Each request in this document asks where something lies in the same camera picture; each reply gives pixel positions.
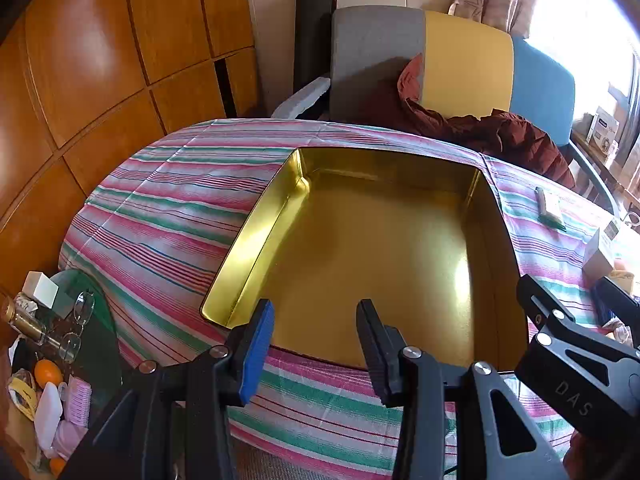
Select round green glass side table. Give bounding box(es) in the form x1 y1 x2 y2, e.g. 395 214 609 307
50 269 123 411

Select dark red jacket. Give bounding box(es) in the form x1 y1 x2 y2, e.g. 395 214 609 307
350 52 576 191

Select striped tablecloth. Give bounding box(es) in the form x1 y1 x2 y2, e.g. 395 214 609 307
57 119 640 480

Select clear drinking glass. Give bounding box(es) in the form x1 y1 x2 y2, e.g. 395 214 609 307
59 332 83 363

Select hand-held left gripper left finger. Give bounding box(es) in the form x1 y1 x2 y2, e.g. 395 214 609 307
65 299 276 480

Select golden bottle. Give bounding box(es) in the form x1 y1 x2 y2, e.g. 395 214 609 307
2 296 63 351

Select white appliance box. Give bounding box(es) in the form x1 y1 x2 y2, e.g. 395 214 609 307
587 106 621 158

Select black rolled mat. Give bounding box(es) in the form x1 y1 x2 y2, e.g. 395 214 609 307
292 0 333 96

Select wooden wardrobe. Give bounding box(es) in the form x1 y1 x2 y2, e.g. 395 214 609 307
0 0 261 293

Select eyeglasses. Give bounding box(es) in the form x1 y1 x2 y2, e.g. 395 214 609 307
74 290 96 333

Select white carton box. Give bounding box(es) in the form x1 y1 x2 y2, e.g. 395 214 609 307
582 220 623 281

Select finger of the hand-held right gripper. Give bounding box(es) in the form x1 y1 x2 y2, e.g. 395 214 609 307
516 274 576 342
592 277 640 326

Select rice cracker packet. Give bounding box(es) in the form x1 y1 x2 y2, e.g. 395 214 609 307
534 186 568 233

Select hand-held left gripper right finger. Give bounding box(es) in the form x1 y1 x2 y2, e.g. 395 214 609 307
356 299 571 480

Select grey yellow blue chair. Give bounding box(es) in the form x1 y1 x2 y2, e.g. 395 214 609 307
270 6 618 216

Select wooden side desk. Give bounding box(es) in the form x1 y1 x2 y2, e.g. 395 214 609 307
570 127 640 201

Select small white cube box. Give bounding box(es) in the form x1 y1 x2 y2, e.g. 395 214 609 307
21 271 60 308

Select gold rectangular tin box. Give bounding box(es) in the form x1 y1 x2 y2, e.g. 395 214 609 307
200 147 528 373

